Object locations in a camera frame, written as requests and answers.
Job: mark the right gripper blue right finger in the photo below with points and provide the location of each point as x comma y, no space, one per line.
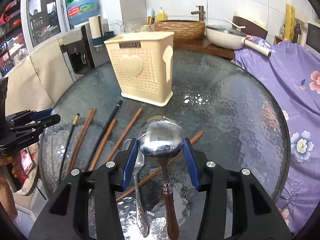
191,164

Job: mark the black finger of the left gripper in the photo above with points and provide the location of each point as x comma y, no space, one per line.
49,121

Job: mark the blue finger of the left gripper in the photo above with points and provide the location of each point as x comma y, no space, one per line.
42,114

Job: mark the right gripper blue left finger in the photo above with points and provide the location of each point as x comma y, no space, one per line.
131,155

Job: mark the brown wooden chopstick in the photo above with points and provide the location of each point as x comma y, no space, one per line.
157,171
124,133
102,145
80,139

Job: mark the round steel spoon wooden handle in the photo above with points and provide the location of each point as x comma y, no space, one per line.
162,138

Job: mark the silver oval metal spoon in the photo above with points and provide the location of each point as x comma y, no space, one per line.
141,218

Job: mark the black chopstick gold band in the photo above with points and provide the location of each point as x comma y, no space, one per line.
74,123

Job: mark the beige fabric cover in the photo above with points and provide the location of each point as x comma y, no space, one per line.
39,80

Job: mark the phone with pink case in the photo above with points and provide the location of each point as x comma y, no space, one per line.
26,161

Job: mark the round glass table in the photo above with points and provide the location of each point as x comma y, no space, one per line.
243,125

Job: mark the long black chopstick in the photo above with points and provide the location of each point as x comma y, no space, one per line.
118,104

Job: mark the grey water dispenser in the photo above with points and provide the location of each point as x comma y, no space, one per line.
81,56

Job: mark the cream plastic utensil holder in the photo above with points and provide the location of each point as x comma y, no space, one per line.
143,64

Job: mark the white paper cup stack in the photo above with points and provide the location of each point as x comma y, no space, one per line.
95,26

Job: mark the cream pan with lid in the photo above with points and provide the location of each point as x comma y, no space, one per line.
232,39

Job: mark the woven brown basin sink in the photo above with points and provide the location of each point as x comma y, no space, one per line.
183,30

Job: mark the blue water jug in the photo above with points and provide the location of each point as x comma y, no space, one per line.
79,11

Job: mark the purple floral cloth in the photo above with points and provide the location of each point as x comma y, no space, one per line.
291,74

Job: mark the yellow soap bottle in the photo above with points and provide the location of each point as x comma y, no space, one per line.
161,16

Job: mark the brass faucet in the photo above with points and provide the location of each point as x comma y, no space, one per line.
200,12

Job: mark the brown white rice cooker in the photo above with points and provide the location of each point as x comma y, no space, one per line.
249,26

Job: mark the white microwave oven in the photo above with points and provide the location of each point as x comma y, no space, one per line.
313,37

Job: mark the yellow foil roll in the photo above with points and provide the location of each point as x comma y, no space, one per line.
289,22

